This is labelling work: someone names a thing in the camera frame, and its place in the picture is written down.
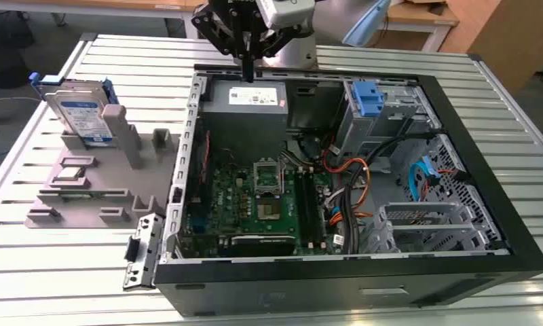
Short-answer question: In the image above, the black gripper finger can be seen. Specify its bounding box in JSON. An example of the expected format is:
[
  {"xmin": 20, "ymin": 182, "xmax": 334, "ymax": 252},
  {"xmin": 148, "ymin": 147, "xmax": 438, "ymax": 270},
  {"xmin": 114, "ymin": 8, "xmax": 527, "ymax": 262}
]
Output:
[
  {"xmin": 190, "ymin": 8, "xmax": 250, "ymax": 83},
  {"xmin": 247, "ymin": 15, "xmax": 299, "ymax": 84}
]

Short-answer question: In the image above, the hard disk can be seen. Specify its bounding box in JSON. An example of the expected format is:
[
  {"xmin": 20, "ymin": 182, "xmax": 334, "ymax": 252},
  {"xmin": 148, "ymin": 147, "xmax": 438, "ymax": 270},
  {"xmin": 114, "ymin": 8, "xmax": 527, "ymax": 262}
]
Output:
[{"xmin": 29, "ymin": 73, "xmax": 118, "ymax": 150}]

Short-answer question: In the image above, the blue SATA wire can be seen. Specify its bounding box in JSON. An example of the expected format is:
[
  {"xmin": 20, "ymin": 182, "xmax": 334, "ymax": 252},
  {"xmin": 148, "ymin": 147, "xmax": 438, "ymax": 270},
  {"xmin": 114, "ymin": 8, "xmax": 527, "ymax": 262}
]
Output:
[{"xmin": 409, "ymin": 158, "xmax": 441, "ymax": 204}]

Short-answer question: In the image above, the black plug coloured power wire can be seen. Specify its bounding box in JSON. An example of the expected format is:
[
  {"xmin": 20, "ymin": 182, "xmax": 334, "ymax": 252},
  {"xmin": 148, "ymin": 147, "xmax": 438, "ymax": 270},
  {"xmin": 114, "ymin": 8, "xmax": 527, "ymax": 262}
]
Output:
[{"xmin": 423, "ymin": 168, "xmax": 471, "ymax": 189}]

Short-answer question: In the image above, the wooden top desk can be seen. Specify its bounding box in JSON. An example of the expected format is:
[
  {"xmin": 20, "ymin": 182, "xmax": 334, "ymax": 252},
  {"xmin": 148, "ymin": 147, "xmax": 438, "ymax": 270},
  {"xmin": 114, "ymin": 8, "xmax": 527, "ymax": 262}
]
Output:
[{"xmin": 8, "ymin": 0, "xmax": 461, "ymax": 52}]

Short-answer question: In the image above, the grey power supply unit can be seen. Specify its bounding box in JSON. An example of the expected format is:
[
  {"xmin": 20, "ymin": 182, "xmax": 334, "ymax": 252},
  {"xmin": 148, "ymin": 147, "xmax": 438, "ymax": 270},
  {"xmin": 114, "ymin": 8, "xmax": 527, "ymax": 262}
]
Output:
[{"xmin": 198, "ymin": 79, "xmax": 290, "ymax": 164}]

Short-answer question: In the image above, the blue plastic drive latch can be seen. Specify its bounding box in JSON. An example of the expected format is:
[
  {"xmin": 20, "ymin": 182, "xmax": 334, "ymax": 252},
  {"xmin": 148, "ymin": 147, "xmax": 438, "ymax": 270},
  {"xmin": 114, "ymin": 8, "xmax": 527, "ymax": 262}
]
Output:
[{"xmin": 351, "ymin": 81, "xmax": 385, "ymax": 118}]

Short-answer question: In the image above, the metal optical drive cage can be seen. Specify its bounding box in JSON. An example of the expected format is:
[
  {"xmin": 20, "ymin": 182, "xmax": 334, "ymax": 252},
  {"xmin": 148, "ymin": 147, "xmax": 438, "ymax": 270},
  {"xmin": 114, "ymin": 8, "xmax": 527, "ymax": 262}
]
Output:
[{"xmin": 337, "ymin": 79, "xmax": 439, "ymax": 160}]

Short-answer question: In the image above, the metal locking lever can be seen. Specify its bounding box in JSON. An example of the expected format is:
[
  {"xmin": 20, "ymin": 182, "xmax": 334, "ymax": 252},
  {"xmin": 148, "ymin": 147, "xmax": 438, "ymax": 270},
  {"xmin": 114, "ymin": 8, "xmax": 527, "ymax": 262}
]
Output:
[{"xmin": 278, "ymin": 159, "xmax": 287, "ymax": 198}]

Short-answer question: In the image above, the metal socket cover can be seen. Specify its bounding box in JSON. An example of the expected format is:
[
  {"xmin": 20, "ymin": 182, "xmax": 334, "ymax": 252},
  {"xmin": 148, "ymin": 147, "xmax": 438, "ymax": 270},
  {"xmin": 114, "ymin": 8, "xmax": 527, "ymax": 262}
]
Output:
[{"xmin": 251, "ymin": 159, "xmax": 285, "ymax": 198}]

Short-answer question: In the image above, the CPU socket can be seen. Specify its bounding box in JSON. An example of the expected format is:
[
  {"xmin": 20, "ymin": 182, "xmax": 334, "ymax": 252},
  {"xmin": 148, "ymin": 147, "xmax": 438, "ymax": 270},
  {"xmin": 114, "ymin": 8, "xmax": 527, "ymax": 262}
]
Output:
[{"xmin": 255, "ymin": 196, "xmax": 285, "ymax": 221}]

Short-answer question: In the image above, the black RAM slot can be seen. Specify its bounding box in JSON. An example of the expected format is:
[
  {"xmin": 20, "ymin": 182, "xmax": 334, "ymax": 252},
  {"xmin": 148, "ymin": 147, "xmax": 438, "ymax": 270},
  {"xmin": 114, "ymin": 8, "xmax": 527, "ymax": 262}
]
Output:
[
  {"xmin": 297, "ymin": 168, "xmax": 313, "ymax": 248},
  {"xmin": 307, "ymin": 168, "xmax": 325, "ymax": 248},
  {"xmin": 302, "ymin": 168, "xmax": 318, "ymax": 248}
]

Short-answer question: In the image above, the grey parts rack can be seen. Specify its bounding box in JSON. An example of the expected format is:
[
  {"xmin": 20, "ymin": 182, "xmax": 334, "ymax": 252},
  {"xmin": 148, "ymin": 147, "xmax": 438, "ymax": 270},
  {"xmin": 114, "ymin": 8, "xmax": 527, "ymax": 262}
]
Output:
[{"xmin": 22, "ymin": 103, "xmax": 185, "ymax": 229}]

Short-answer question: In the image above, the green motherboard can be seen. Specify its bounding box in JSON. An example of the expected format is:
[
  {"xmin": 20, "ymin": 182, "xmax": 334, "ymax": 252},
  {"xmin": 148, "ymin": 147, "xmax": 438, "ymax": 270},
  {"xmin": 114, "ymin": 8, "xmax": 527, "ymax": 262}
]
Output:
[{"xmin": 182, "ymin": 162, "xmax": 345, "ymax": 257}]

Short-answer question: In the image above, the black bin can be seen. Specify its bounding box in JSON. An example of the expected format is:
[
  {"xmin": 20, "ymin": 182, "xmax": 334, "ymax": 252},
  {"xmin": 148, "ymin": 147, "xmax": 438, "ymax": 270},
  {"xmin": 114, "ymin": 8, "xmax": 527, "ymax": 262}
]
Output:
[{"xmin": 0, "ymin": 8, "xmax": 37, "ymax": 91}]

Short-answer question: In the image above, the silver CPU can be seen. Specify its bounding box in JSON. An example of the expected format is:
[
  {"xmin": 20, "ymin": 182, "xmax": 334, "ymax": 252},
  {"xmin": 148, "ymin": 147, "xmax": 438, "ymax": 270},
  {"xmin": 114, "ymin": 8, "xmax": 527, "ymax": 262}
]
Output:
[{"xmin": 56, "ymin": 166, "xmax": 88, "ymax": 181}]

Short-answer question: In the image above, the black graphics card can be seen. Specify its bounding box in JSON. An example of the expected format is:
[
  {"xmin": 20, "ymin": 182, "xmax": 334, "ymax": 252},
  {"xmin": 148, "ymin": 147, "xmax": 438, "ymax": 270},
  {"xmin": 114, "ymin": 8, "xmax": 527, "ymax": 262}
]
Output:
[{"xmin": 217, "ymin": 232, "xmax": 295, "ymax": 257}]

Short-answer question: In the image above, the wooden cabinet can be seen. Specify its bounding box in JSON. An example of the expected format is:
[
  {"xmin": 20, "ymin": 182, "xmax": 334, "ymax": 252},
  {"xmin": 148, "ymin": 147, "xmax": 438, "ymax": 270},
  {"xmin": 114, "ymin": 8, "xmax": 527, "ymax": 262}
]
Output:
[{"xmin": 443, "ymin": 0, "xmax": 543, "ymax": 96}]

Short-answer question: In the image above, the black open PC case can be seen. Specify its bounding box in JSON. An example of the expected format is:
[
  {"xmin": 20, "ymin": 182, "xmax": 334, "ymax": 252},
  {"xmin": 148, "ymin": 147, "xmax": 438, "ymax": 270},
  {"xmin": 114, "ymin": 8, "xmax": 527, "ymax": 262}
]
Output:
[{"xmin": 152, "ymin": 62, "xmax": 543, "ymax": 319}]

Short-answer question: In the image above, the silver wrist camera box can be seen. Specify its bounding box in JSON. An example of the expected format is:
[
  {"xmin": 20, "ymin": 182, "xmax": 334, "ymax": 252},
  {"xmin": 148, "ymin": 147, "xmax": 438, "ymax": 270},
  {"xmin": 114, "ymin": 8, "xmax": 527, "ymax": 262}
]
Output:
[{"xmin": 255, "ymin": 0, "xmax": 318, "ymax": 31}]

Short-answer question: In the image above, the red black twisted wire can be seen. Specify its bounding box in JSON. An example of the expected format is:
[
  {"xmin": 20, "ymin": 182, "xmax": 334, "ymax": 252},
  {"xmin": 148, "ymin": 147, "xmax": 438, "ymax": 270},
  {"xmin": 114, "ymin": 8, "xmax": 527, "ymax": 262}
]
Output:
[{"xmin": 197, "ymin": 130, "xmax": 212, "ymax": 204}]

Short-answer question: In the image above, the yellow black wire bundle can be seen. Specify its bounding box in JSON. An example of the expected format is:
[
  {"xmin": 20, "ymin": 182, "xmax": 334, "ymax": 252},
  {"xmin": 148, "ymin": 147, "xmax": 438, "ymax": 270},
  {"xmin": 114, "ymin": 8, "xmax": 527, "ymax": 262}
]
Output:
[{"xmin": 282, "ymin": 151, "xmax": 318, "ymax": 169}]

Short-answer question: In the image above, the orange wire bundle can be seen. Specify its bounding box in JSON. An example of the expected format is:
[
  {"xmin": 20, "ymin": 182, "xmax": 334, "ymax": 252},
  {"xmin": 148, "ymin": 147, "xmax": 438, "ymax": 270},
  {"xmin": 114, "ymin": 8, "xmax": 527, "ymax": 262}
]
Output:
[{"xmin": 321, "ymin": 158, "xmax": 375, "ymax": 225}]

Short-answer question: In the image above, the black cable bundle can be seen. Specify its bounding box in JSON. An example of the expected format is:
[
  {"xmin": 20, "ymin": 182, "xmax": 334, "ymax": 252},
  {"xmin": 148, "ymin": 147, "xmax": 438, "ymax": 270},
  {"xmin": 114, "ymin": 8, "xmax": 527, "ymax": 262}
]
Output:
[{"xmin": 341, "ymin": 130, "xmax": 443, "ymax": 255}]

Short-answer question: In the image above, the metal expansion slot bracket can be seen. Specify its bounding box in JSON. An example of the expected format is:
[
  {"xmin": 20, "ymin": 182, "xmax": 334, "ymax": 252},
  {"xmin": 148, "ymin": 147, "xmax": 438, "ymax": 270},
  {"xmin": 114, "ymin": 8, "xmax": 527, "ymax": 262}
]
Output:
[{"xmin": 122, "ymin": 212, "xmax": 164, "ymax": 293}]

